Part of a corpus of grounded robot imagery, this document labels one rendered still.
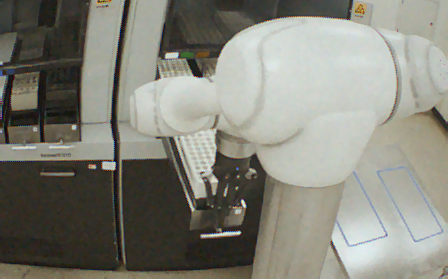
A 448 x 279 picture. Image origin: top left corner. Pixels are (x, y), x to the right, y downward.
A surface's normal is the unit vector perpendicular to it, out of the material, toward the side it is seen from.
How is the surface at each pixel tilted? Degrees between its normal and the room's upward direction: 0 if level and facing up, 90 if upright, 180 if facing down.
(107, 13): 90
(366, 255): 0
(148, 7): 90
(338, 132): 83
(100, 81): 90
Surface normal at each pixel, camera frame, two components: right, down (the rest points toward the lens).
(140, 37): 0.26, 0.58
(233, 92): -0.91, 0.00
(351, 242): 0.15, -0.81
